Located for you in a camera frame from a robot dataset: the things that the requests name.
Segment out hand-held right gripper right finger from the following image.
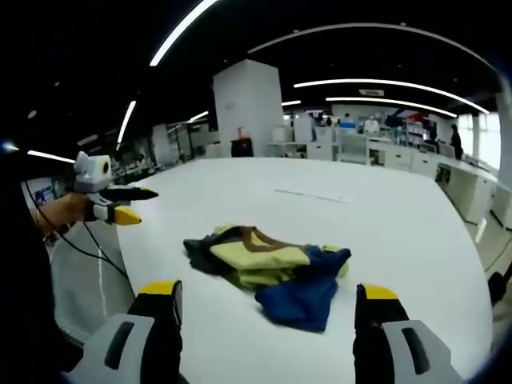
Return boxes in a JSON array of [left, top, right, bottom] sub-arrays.
[[352, 282, 465, 384]]

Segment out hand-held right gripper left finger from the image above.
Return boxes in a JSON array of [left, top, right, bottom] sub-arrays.
[[66, 279, 184, 384]]

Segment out yellow blue brown garment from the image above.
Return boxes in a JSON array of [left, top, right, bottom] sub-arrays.
[[182, 223, 352, 334]]

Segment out person's left hand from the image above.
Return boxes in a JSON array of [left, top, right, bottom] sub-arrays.
[[53, 192, 92, 232]]

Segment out long ceiling light strip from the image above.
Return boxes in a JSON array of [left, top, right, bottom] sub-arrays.
[[293, 78, 490, 115], [325, 96, 458, 118], [149, 0, 220, 67], [116, 100, 138, 152], [26, 150, 77, 165]]

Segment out person's dark clothing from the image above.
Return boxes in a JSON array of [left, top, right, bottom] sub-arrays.
[[0, 158, 87, 384]]

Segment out black chair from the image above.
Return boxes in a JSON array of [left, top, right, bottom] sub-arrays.
[[486, 262, 512, 310]]

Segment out white square pillar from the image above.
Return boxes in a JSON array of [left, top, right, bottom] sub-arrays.
[[212, 58, 283, 158]]

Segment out white counter cabinets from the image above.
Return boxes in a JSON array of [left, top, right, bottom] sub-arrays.
[[411, 150, 512, 231]]

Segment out curved grey ceiling track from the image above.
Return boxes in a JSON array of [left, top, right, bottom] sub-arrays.
[[247, 22, 502, 83]]

